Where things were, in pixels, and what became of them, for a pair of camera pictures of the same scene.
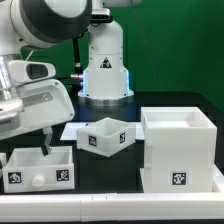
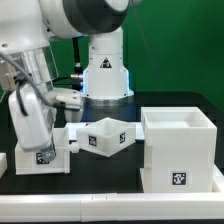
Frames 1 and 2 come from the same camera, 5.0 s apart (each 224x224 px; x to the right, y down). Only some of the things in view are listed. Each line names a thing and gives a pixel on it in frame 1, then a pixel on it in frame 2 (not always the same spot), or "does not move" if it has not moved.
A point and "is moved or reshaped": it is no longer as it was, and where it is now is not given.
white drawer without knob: x=106 y=136 does not move
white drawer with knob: x=28 y=170 is moved or reshaped
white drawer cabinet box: x=180 y=147 does not move
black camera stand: x=77 y=75 does not move
